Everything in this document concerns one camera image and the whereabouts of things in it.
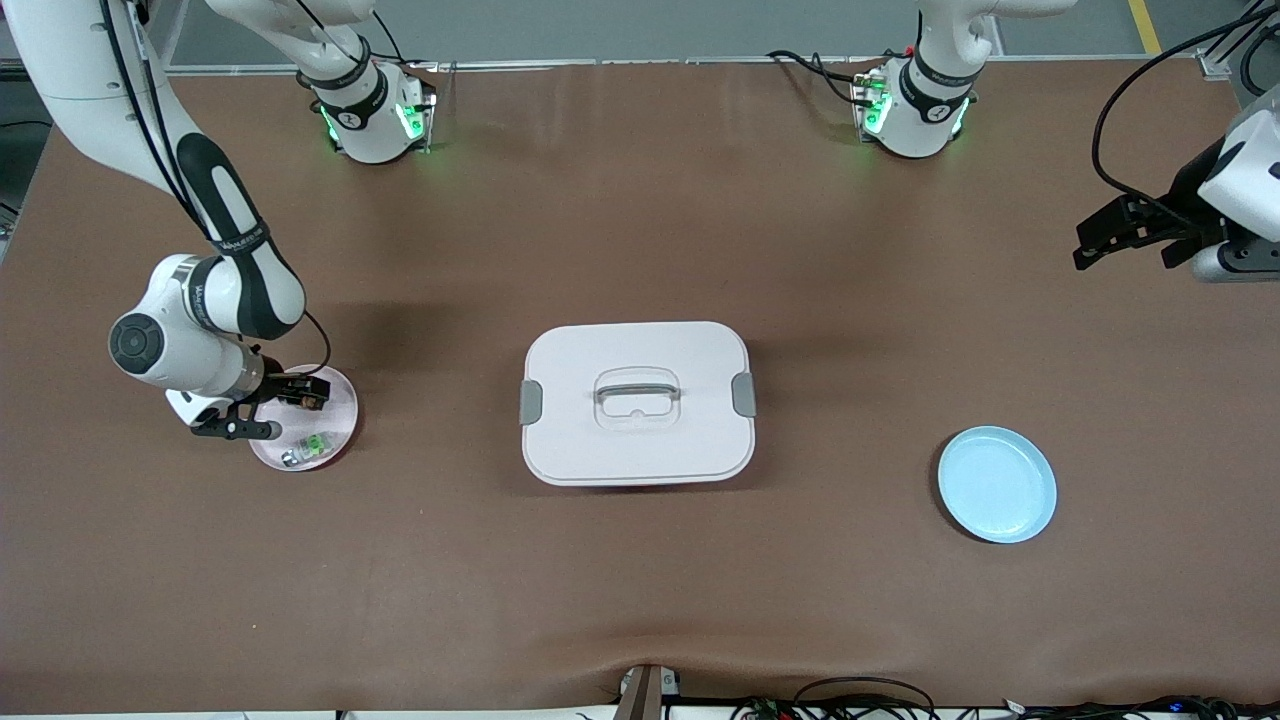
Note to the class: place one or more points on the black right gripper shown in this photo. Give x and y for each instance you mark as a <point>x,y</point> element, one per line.
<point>275,384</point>

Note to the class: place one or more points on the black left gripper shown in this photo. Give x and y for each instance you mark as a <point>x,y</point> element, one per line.
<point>1183,199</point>

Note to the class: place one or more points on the orange and black switch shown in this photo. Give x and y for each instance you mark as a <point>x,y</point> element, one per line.
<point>313,402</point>

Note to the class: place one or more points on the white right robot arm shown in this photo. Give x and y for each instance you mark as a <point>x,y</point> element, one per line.
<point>60,50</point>

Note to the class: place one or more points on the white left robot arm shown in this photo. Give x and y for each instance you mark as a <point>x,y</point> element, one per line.
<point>915,120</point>

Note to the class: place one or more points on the white lidded storage box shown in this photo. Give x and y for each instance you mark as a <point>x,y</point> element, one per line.
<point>640,455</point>

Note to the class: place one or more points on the pink round plate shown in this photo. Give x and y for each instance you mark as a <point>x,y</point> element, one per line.
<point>338,428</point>

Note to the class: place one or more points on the light blue round plate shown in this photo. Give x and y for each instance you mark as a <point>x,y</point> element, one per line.
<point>997,485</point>

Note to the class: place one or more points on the brown table cover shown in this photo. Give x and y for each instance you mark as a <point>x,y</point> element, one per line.
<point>640,200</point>

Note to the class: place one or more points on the green and white switch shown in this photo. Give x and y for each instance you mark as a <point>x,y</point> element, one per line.
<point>310,447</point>

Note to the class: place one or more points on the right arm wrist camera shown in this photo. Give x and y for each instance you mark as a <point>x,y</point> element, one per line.
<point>235,431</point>

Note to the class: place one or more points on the aluminium frame profile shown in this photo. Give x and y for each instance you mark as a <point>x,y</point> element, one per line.
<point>1215,62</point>

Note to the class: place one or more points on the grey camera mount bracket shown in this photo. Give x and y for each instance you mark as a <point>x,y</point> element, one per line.
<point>645,695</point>

